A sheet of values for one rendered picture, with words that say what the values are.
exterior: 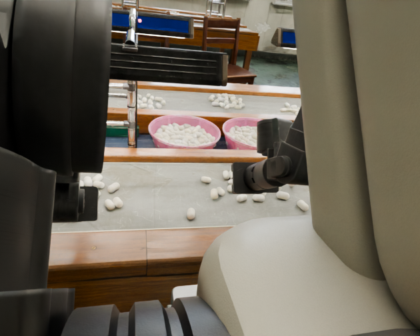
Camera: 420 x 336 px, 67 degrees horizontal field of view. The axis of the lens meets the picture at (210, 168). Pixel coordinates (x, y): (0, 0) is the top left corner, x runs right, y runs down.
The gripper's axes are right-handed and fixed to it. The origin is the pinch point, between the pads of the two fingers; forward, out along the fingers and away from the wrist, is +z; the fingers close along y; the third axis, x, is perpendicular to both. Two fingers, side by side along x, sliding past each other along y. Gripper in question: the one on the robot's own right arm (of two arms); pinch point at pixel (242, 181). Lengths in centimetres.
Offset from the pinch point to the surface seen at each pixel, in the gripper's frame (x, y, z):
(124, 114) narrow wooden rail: -31, 29, 52
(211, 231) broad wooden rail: 11.7, 7.7, 0.7
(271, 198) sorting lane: 3.6, -13.6, 13.7
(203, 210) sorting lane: 6.7, 7.6, 10.4
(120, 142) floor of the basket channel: -20, 31, 52
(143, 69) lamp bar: -25.4, 23.6, -2.5
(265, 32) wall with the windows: -308, -199, 420
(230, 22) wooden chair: -175, -64, 203
